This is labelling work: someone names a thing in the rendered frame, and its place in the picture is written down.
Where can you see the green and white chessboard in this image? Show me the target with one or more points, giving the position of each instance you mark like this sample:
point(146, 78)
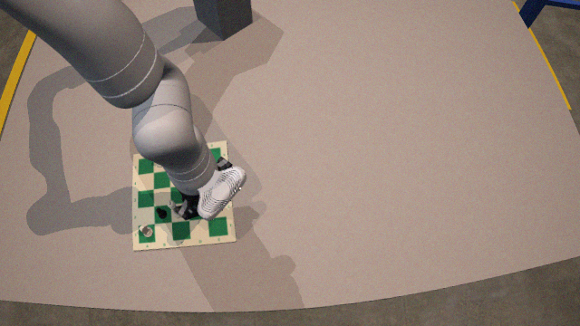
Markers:
point(152, 188)

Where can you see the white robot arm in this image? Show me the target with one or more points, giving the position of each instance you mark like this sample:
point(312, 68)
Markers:
point(105, 43)

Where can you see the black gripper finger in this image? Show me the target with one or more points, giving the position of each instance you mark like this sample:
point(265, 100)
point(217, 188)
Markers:
point(187, 212)
point(223, 163)

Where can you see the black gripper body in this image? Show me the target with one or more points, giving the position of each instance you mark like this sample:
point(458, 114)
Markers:
point(192, 200)

